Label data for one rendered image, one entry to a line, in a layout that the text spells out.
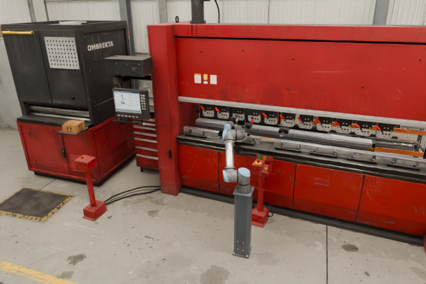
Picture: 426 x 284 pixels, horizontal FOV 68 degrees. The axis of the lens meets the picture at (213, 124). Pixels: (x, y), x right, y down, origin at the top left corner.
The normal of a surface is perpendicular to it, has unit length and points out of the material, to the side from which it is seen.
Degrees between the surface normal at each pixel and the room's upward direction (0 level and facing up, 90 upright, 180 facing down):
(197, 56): 90
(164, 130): 90
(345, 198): 90
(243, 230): 90
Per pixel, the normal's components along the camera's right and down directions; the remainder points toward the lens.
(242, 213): -0.32, 0.34
